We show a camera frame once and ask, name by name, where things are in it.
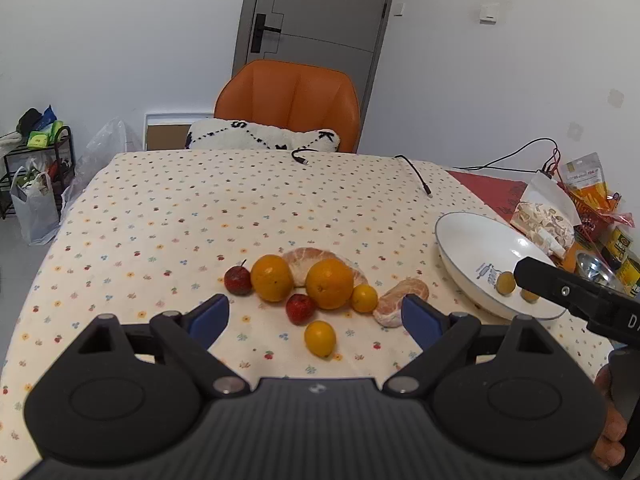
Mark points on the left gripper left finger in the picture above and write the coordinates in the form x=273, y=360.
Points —
x=185, y=339

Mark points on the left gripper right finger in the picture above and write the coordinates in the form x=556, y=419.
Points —
x=445, y=342

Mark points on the short pomelo segment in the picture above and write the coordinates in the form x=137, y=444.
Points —
x=388, y=311

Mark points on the red cherry fruit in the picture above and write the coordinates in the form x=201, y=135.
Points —
x=237, y=280
x=300, y=309

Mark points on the brown longan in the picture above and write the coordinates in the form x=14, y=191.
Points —
x=505, y=283
x=528, y=296

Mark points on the small yellow kumquat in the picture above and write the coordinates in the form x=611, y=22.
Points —
x=364, y=299
x=320, y=339

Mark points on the large orange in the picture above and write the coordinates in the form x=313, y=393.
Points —
x=330, y=283
x=271, y=278

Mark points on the long pomelo segment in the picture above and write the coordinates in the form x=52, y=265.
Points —
x=301, y=260

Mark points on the person's right hand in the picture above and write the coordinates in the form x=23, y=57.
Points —
x=609, y=451

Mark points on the yellow tin can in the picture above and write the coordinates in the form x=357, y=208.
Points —
x=622, y=260

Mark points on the stainless steel bowl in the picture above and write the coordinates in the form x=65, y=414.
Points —
x=593, y=269

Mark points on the white plate with blue rim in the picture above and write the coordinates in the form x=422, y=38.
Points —
x=475, y=250

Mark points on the nougat candy bag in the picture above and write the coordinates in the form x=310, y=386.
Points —
x=547, y=216

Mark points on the orange snack packet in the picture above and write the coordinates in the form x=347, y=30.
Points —
x=584, y=176

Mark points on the floral cream tablecloth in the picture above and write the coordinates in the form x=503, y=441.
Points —
x=157, y=231

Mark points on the red table mat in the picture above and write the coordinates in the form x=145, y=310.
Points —
x=501, y=195

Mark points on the white black-stitched cushion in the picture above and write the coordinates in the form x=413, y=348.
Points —
x=223, y=134

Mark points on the white framed board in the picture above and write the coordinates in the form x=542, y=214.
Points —
x=167, y=131

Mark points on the clear plastic bag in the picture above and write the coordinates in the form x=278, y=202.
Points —
x=115, y=137

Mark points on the white shopping bag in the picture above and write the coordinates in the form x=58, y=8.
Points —
x=33, y=200

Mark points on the black metal shelf rack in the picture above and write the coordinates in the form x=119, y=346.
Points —
x=52, y=152

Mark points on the orange leather chair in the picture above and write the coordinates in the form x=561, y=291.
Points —
x=292, y=96

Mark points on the grey door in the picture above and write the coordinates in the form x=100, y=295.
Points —
x=344, y=35

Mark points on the black door handle lock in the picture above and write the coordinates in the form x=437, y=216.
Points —
x=259, y=30

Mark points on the wall light switch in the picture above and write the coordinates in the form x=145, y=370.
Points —
x=489, y=13

